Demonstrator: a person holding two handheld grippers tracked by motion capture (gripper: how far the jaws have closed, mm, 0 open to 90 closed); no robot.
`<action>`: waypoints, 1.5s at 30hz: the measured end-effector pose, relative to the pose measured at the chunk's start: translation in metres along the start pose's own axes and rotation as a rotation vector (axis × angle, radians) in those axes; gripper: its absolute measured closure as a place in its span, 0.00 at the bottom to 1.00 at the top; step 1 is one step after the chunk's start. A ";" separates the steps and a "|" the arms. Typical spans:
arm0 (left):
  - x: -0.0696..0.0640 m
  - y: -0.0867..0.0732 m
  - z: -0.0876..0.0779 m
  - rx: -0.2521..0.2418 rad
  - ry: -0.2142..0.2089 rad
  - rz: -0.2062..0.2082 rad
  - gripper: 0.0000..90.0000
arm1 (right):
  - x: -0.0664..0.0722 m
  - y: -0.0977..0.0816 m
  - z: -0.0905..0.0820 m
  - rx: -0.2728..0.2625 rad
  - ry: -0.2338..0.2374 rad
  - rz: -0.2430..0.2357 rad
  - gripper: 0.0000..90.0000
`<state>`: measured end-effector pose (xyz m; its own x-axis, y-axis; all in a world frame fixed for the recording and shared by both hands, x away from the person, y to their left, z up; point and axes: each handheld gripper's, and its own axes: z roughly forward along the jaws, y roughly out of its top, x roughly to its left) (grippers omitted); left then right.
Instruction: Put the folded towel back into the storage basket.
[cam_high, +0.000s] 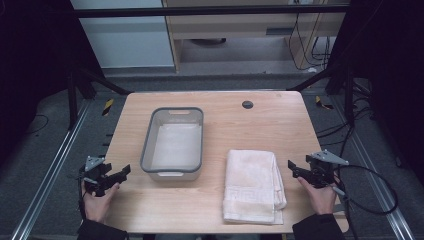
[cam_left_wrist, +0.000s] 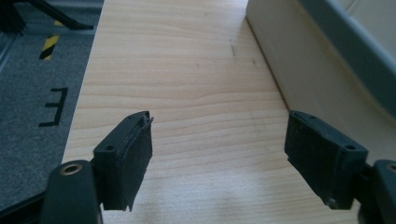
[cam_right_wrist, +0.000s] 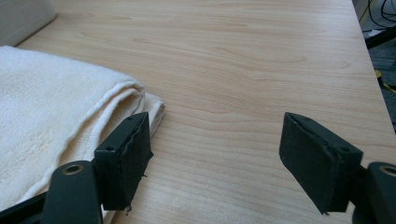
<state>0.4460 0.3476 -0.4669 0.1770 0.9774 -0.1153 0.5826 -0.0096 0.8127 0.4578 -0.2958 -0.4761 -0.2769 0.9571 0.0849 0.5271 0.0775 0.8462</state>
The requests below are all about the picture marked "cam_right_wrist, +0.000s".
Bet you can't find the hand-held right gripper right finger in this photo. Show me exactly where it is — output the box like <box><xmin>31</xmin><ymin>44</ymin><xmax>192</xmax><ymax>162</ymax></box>
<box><xmin>278</xmin><ymin>112</ymin><xmax>364</xmax><ymax>216</ymax></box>

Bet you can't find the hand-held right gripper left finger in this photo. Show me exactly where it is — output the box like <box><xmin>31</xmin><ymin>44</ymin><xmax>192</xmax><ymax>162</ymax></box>
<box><xmin>93</xmin><ymin>111</ymin><xmax>154</xmax><ymax>212</ymax></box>

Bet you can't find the white towel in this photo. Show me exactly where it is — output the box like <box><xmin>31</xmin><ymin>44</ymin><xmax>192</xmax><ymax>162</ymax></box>
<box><xmin>0</xmin><ymin>45</ymin><xmax>166</xmax><ymax>224</ymax></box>

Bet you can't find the black metal stand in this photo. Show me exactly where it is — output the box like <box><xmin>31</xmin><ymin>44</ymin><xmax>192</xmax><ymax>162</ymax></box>
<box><xmin>364</xmin><ymin>25</ymin><xmax>396</xmax><ymax>50</ymax></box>

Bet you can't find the grey box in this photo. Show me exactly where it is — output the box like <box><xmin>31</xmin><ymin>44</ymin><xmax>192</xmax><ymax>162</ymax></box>
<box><xmin>0</xmin><ymin>0</ymin><xmax>58</xmax><ymax>48</ymax></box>

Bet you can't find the yellow cable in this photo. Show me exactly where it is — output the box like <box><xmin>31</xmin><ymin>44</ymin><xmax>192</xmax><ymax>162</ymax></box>
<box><xmin>375</xmin><ymin>69</ymin><xmax>396</xmax><ymax>94</ymax></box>

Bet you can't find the black cable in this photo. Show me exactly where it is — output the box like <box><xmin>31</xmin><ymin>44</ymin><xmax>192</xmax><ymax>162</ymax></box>
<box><xmin>367</xmin><ymin>0</ymin><xmax>396</xmax><ymax>30</ymax></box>

